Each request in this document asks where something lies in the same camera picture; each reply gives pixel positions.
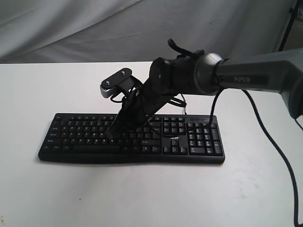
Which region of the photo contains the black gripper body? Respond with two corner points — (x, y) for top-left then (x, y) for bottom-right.
(118, 57), (196, 128)

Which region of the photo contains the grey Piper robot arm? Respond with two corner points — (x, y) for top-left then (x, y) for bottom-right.
(100, 49), (303, 138)

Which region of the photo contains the black computer keyboard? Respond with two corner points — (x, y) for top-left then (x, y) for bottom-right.
(38, 113), (225, 164)

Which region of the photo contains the white backdrop cloth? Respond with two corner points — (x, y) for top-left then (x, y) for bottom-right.
(0, 0), (295, 63)

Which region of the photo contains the black tripod stand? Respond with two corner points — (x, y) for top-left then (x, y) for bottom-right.
(278, 0), (300, 52)

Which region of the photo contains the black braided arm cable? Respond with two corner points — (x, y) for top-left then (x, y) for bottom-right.
(207, 89), (303, 227)

